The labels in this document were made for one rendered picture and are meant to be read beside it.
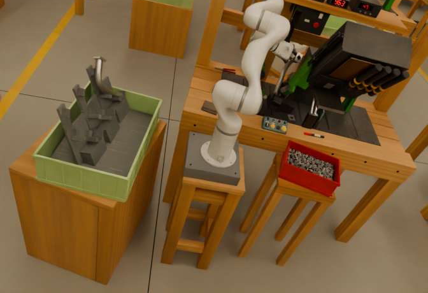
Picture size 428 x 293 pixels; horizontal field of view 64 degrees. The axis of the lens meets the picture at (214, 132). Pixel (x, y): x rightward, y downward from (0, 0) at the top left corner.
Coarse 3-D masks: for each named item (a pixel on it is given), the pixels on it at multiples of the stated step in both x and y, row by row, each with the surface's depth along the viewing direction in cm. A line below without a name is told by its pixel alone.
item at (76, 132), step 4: (76, 132) 151; (88, 132) 161; (72, 136) 151; (76, 136) 151; (80, 136) 150; (88, 136) 161; (76, 140) 151; (80, 140) 150; (84, 140) 151; (88, 140) 161; (92, 140) 160; (96, 140) 161
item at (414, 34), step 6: (420, 0) 617; (426, 0) 603; (414, 6) 624; (408, 12) 637; (414, 12) 631; (426, 12) 592; (426, 18) 595; (420, 24) 602; (414, 30) 613; (420, 30) 613; (414, 36) 617
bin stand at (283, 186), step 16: (272, 176) 214; (272, 192) 199; (288, 192) 192; (304, 192) 191; (256, 208) 236; (272, 208) 203; (320, 208) 199; (256, 224) 215; (288, 224) 244; (304, 224) 212; (240, 256) 240; (288, 256) 234
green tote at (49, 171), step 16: (128, 96) 194; (144, 96) 193; (80, 112) 187; (144, 112) 200; (48, 144) 156; (144, 144) 167; (48, 160) 145; (48, 176) 153; (64, 176) 152; (80, 176) 150; (96, 176) 149; (112, 176) 147; (128, 176) 148; (96, 192) 156; (112, 192) 155; (128, 192) 160
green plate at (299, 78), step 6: (306, 60) 211; (306, 66) 206; (312, 66) 201; (300, 72) 211; (306, 72) 204; (294, 78) 215; (300, 78) 207; (306, 78) 208; (294, 84) 211; (300, 84) 211; (306, 84) 211
